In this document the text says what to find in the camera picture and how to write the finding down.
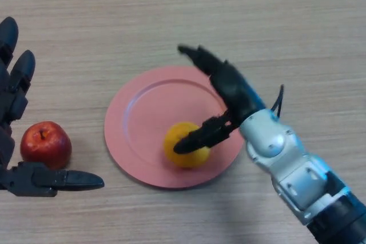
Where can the yellow pear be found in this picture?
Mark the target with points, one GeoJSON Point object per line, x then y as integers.
{"type": "Point", "coordinates": [178, 134]}

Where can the red apple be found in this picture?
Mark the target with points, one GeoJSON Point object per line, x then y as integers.
{"type": "Point", "coordinates": [45, 147]}

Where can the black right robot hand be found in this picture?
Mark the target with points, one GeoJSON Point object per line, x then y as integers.
{"type": "Point", "coordinates": [234, 89]}

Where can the pink round plate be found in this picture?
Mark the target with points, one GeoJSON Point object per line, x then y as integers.
{"type": "Point", "coordinates": [148, 112]}

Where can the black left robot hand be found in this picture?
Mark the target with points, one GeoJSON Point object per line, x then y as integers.
{"type": "Point", "coordinates": [11, 104]}

